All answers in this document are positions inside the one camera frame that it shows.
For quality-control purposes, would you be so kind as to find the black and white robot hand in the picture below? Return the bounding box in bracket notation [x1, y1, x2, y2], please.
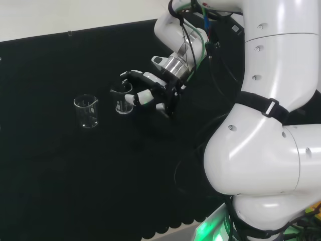
[119, 69, 187, 120]

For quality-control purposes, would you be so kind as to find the clear glass beaker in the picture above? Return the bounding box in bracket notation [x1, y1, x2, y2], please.
[109, 80, 133, 115]
[73, 94, 99, 129]

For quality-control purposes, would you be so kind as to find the black bench cloth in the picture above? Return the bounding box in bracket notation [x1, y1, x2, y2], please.
[0, 11, 308, 241]

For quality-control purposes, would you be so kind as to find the yellow stop button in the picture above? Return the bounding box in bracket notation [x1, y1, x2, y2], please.
[303, 200, 321, 219]

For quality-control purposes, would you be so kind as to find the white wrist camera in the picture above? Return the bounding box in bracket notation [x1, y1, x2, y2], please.
[151, 56, 169, 71]

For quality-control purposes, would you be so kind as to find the black cable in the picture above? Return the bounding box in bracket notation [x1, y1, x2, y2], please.
[174, 42, 241, 199]

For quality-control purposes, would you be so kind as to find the green cable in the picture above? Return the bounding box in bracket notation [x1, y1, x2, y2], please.
[184, 0, 213, 82]

